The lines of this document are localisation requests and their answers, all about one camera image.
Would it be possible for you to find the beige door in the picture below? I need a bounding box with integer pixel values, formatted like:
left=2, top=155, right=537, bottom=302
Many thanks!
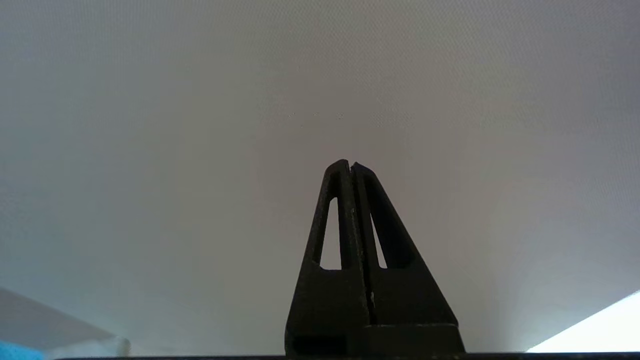
left=0, top=0, right=640, bottom=357

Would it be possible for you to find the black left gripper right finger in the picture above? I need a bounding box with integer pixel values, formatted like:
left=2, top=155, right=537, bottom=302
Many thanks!
left=351, top=161, right=466, bottom=356

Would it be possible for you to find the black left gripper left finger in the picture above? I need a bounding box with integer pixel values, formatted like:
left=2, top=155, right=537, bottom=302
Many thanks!
left=285, top=160, right=371, bottom=356

